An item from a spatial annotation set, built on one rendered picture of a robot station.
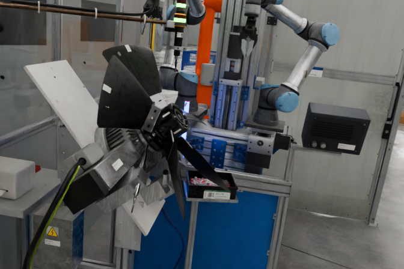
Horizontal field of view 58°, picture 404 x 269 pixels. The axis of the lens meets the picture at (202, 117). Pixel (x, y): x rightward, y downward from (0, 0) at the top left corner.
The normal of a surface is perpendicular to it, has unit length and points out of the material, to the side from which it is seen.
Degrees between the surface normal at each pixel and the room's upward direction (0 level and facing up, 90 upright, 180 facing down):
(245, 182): 90
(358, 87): 90
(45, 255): 90
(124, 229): 90
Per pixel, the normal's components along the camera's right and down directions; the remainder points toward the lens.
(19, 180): 0.98, 0.14
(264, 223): -0.15, 0.22
